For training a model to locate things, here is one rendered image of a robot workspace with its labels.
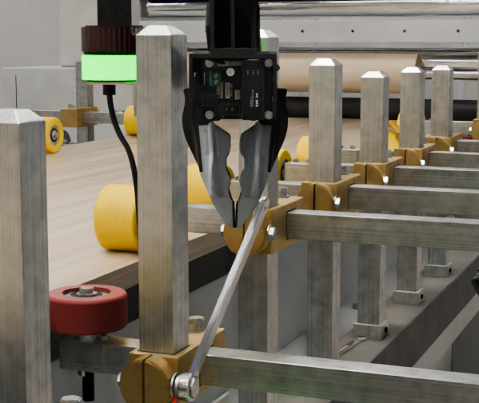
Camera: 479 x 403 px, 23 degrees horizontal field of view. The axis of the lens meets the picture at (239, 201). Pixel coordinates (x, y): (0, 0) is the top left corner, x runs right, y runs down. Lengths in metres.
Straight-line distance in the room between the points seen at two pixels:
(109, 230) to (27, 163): 0.57
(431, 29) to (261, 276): 2.35
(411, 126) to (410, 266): 0.24
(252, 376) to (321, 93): 0.52
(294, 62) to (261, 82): 2.77
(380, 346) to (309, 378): 0.69
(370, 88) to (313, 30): 1.93
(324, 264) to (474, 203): 0.21
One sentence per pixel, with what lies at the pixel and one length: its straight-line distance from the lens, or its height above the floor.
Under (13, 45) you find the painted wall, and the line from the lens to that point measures 11.26.
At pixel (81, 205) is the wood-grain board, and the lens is 1.81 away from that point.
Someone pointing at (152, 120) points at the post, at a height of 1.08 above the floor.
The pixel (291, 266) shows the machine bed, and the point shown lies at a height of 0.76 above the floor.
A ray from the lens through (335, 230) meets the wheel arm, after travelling 1.30.
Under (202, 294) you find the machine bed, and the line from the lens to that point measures 1.69.
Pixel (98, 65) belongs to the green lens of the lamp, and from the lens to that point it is 1.05.
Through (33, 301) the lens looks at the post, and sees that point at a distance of 0.84.
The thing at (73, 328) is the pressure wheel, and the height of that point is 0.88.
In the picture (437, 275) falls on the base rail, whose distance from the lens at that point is 2.27.
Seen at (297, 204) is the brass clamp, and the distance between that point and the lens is 1.35.
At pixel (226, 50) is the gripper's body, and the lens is 0.93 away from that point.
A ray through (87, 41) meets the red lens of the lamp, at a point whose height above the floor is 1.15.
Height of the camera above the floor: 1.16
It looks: 8 degrees down
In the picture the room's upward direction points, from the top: straight up
